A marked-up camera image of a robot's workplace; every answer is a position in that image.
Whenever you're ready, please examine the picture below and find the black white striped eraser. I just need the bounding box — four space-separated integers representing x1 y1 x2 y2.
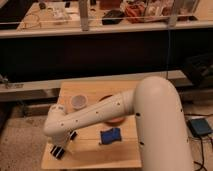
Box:
50 131 77 160

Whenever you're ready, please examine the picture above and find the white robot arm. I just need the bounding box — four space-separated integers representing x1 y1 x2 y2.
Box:
44 76 194 171

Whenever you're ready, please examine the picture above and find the blue crumpled cloth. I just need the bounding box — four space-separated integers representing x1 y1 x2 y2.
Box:
100 128 122 145

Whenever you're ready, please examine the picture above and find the orange bowl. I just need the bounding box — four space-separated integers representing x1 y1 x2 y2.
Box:
99 95 126 126

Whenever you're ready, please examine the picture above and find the black power adapter box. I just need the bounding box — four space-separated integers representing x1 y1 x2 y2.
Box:
187 118 212 138

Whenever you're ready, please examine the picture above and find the black bag on bench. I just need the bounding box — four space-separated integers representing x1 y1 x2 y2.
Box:
102 10 124 25

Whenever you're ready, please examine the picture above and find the red box on bench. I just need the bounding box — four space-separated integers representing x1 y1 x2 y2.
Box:
125 4 146 23

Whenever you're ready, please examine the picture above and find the metal rail beam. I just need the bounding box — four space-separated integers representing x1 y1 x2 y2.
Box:
0 70 185 102

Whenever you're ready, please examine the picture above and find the black cable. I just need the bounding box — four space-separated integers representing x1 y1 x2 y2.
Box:
185 113 213 171

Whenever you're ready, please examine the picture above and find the metal frame post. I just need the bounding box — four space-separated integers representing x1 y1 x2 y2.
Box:
78 0 89 31

